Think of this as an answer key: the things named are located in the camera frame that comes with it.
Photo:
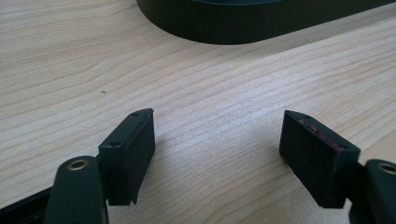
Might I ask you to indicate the black oval tray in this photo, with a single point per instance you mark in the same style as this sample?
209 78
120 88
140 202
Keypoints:
236 21

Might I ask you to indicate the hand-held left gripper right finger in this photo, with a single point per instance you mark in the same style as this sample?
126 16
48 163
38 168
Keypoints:
314 161

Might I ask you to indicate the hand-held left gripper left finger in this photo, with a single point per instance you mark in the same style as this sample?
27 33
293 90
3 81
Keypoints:
127 161

